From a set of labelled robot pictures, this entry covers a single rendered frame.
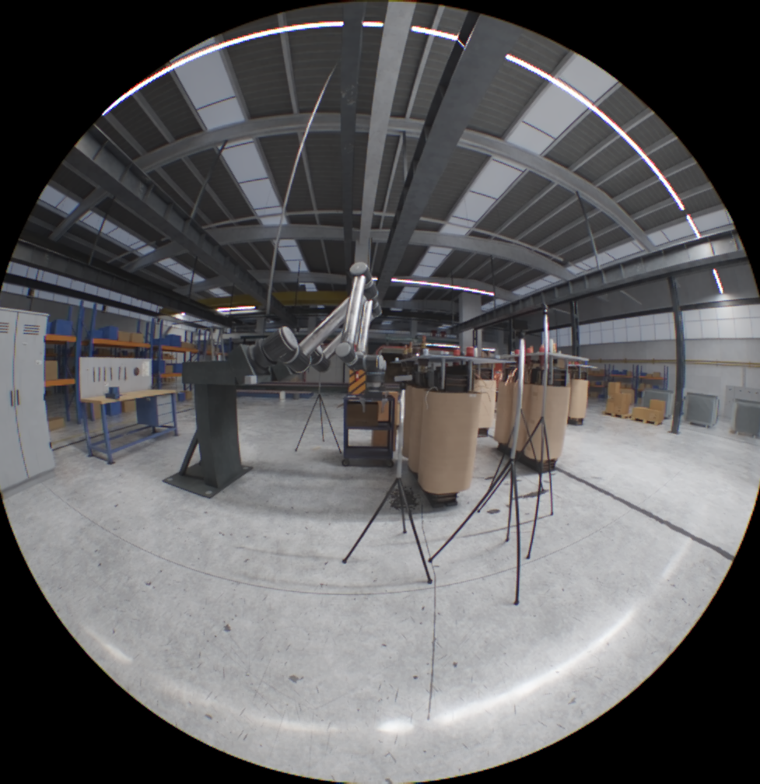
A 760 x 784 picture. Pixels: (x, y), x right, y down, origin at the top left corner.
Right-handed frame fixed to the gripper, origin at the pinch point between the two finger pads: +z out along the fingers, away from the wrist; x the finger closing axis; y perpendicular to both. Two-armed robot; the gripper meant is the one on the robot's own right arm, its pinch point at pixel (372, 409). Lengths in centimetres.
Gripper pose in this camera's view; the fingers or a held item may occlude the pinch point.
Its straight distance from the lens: 178.0
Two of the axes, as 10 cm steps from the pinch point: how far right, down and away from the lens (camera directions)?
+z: -0.3, 10.0, 0.8
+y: -0.5, 0.8, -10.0
